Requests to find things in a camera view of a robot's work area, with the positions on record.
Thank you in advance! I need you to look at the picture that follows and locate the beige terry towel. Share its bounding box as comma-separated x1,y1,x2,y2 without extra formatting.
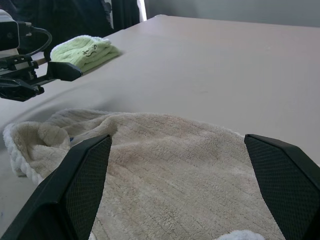
2,108,287,240

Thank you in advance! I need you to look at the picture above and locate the green folded towel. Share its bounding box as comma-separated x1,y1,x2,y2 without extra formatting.
49,34,123,74

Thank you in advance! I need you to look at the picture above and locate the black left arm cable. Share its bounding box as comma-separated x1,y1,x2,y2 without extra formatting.
17,21,53,61

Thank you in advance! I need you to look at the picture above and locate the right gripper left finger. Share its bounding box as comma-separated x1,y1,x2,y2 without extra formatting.
0,134,113,240

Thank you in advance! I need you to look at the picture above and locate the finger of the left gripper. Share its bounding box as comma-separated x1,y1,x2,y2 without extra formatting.
0,77,45,102
46,60,83,82

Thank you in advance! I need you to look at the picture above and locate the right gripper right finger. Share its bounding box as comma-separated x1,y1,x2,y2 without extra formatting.
243,133,320,240

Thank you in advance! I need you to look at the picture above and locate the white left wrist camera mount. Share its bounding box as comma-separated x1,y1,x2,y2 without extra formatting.
0,8,20,60

